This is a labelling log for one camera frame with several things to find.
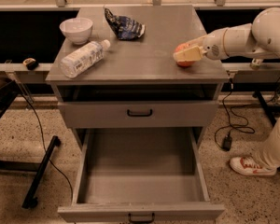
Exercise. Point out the closed grey top drawer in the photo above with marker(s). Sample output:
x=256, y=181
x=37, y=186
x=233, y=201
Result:
x=137, y=114

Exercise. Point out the clear plastic water bottle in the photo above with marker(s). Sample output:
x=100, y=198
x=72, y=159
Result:
x=83, y=58

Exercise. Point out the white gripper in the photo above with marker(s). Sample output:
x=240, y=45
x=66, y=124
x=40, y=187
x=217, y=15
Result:
x=213, y=47

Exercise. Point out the grey drawer cabinet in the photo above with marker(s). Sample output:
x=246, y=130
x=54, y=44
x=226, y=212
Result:
x=142, y=70

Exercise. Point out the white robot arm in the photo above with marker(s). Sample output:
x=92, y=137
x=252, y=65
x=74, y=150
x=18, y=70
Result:
x=257, y=40

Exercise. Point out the black stand leg left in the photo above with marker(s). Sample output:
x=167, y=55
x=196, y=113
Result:
x=30, y=200

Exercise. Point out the white red sneaker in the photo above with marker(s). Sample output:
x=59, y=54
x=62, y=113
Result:
x=247, y=166

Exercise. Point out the red apple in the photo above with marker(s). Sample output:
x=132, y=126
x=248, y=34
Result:
x=183, y=64

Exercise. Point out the white bowl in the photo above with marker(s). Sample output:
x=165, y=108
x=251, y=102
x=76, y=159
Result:
x=77, y=30

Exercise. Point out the open grey middle drawer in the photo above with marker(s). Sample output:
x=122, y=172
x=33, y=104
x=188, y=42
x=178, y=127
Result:
x=140, y=175

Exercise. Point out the black stand leg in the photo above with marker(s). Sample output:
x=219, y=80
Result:
x=271, y=111
x=30, y=200

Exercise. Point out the small glass bottle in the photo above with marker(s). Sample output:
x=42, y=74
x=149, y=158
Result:
x=256, y=63

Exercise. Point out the crumpled blue chip bag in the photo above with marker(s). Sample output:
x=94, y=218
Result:
x=123, y=27

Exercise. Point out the black stand leg right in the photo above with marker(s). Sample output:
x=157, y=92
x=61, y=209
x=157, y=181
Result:
x=271, y=111

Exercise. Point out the beige trouser leg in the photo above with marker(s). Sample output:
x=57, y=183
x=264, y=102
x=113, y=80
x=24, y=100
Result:
x=268, y=153

